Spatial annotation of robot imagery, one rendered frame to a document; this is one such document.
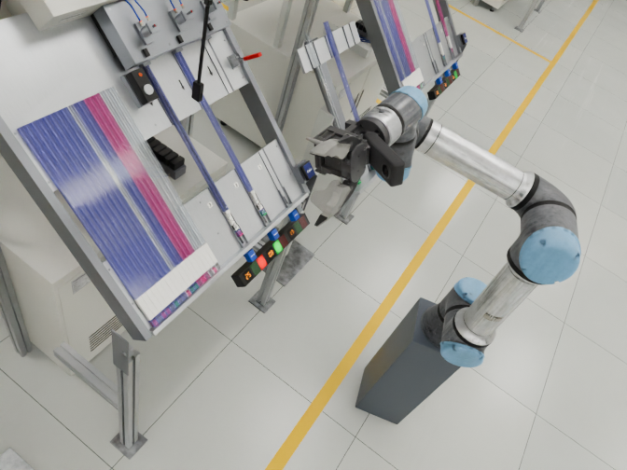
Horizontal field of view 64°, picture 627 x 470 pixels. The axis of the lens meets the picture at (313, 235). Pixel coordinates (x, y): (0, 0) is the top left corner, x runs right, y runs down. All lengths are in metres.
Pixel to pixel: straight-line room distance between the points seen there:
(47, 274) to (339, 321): 1.23
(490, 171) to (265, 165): 0.65
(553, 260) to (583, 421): 1.55
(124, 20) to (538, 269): 1.05
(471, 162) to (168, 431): 1.33
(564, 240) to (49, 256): 1.24
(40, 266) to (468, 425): 1.68
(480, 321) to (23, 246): 1.20
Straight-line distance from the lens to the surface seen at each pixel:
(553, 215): 1.19
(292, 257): 2.34
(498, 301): 1.29
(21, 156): 1.15
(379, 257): 2.52
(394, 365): 1.75
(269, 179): 1.51
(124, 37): 1.27
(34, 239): 1.54
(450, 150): 1.18
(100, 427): 1.92
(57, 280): 1.45
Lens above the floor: 1.81
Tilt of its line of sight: 47 degrees down
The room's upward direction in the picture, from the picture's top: 23 degrees clockwise
